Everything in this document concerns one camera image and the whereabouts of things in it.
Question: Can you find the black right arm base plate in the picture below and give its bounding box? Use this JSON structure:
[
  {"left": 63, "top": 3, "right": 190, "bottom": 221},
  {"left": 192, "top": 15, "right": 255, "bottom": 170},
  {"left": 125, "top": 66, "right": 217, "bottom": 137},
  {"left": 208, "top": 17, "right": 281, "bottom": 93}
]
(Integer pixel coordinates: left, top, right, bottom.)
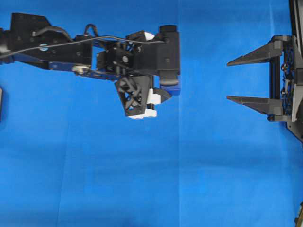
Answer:
[{"left": 286, "top": 118, "right": 303, "bottom": 143}]

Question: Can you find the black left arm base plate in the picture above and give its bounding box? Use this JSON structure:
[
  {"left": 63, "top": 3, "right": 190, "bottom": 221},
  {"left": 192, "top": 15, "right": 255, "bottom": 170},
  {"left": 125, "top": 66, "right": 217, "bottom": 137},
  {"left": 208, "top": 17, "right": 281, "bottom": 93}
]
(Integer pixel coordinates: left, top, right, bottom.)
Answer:
[{"left": 0, "top": 88, "right": 3, "bottom": 118}]

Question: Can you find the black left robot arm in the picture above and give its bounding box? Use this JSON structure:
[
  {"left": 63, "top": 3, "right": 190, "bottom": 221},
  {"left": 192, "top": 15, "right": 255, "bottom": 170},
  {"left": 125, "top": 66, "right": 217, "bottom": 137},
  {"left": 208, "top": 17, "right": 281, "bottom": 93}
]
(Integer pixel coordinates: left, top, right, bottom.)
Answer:
[{"left": 0, "top": 13, "right": 180, "bottom": 119}]

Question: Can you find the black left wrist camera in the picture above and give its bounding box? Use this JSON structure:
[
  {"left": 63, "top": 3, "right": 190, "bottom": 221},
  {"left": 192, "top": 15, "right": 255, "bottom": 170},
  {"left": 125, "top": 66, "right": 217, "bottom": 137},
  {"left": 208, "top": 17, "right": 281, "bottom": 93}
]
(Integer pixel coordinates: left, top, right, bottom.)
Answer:
[{"left": 132, "top": 25, "right": 180, "bottom": 87}]

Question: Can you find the blue block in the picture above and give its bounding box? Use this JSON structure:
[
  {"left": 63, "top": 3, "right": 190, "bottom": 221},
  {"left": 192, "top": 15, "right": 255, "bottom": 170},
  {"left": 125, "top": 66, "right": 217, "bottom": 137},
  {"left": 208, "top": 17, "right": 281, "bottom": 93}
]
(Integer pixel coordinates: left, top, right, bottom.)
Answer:
[{"left": 160, "top": 75, "right": 182, "bottom": 96}]

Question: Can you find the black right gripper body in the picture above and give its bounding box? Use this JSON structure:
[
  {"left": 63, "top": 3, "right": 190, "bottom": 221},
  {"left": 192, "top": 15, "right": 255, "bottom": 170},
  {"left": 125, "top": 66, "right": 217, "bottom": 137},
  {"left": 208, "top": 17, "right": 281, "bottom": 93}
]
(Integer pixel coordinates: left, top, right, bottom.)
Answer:
[{"left": 268, "top": 35, "right": 303, "bottom": 122}]

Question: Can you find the black aluminium frame rail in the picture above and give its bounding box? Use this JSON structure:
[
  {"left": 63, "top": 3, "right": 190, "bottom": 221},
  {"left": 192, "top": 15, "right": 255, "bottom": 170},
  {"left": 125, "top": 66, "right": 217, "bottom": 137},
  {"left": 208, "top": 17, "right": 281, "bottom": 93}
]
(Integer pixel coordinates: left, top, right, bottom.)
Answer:
[{"left": 289, "top": 0, "right": 303, "bottom": 55}]

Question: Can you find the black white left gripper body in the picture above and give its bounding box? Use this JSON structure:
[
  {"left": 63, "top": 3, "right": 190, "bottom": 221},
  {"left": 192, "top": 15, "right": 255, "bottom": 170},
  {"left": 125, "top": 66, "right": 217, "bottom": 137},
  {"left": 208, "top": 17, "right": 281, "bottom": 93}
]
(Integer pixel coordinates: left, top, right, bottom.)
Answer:
[{"left": 96, "top": 31, "right": 172, "bottom": 118}]

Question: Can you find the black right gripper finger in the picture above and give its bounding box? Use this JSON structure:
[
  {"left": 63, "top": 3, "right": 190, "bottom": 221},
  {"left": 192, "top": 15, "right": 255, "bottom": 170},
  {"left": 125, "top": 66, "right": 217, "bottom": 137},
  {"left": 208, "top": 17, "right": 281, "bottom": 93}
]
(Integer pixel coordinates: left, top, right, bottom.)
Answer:
[
  {"left": 227, "top": 40, "right": 283, "bottom": 67},
  {"left": 227, "top": 96, "right": 283, "bottom": 115}
]

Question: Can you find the black left camera cable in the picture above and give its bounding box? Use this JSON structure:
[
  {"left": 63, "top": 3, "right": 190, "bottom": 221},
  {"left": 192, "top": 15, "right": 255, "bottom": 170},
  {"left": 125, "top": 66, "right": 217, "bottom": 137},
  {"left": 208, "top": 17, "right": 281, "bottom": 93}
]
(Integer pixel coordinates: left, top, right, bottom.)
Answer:
[{"left": 0, "top": 35, "right": 165, "bottom": 60}]

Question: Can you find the blue table mat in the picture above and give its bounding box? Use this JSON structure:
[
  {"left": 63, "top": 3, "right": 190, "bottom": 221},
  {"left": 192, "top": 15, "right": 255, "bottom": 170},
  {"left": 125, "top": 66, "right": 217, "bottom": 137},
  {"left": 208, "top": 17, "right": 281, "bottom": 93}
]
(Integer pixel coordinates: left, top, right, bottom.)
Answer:
[{"left": 0, "top": 0, "right": 303, "bottom": 227}]

